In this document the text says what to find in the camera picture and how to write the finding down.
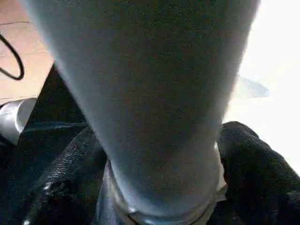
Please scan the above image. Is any black work mat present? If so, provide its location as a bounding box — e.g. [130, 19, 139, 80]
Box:
[0, 63, 111, 225]

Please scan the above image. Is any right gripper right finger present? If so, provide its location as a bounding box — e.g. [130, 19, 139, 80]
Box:
[210, 120, 300, 225]

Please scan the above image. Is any white plastic table top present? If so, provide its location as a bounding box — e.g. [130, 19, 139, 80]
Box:
[96, 0, 300, 225]

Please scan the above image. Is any thick black floor cable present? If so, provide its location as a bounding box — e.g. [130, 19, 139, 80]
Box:
[0, 32, 25, 81]

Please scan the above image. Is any white plastic table leg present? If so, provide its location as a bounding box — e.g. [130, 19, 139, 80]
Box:
[21, 0, 262, 222]

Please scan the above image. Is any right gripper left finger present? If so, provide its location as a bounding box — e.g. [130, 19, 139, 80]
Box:
[22, 126, 111, 225]

